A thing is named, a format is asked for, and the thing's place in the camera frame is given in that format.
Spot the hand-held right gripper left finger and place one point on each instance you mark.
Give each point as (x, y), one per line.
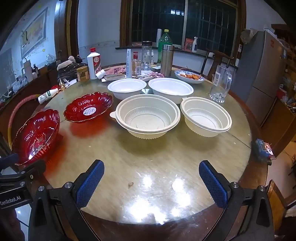
(90, 185)

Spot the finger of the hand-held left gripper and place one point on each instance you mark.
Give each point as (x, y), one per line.
(32, 166)
(9, 161)

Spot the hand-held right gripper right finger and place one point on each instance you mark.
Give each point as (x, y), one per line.
(212, 185)

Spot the red scalloped bowl with sticker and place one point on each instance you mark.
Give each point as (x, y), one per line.
(78, 109)

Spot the cream plastic bowl with tab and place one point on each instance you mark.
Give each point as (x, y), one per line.
(148, 120)

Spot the small white foam bowl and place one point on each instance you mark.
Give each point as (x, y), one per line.
(126, 87)

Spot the large white foam bowl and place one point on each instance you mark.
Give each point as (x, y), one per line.
(170, 89)

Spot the blue packet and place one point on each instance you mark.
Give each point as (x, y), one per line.
(263, 148)

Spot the white bottle with green label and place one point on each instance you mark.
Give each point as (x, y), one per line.
(46, 96)

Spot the wooden sideboard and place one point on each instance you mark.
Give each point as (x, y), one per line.
(34, 85)

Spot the gold ornament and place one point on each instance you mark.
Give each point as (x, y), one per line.
(61, 86)

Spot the small crystal ornament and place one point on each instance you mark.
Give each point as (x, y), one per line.
(66, 83)

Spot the white tumbler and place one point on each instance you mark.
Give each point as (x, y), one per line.
(27, 71)

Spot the dark jacket with fur trim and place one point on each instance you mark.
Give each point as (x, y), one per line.
(67, 71)

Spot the glass mug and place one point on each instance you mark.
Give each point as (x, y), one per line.
(219, 81)

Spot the amber jar with gold lid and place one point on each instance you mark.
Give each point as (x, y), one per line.
(82, 74)

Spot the blue patterned plate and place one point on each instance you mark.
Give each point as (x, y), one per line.
(189, 81)

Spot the small white cup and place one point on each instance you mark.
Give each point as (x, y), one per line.
(101, 74)

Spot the orange fried food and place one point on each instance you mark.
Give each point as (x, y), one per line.
(189, 75)

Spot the pink sliced meat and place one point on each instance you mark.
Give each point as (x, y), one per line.
(115, 69)

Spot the white liquor bottle red cap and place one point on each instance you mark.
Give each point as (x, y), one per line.
(93, 63)

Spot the grey refrigerator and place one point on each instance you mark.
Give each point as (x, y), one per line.
(263, 76)

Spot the white patterned key fob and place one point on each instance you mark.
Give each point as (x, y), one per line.
(144, 77)

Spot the white tube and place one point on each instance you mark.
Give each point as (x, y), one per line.
(129, 64)

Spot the small clear liquor bottle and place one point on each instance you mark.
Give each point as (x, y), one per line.
(136, 67)

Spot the wooden chair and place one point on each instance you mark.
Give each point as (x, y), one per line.
(208, 58)

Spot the steel thermos flask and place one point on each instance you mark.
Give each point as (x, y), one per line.
(167, 62)

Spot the cluttered wooden shelf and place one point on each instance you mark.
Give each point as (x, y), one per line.
(286, 69)

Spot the clear bottle with black cap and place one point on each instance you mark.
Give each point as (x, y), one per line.
(146, 58)

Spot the white spray bottle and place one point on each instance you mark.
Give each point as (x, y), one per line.
(194, 46)

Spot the red book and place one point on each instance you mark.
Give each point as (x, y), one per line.
(188, 44)

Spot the green plastic bottle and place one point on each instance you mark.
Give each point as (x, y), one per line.
(164, 40)

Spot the framed wall picture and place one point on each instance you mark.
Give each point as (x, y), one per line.
(34, 32)

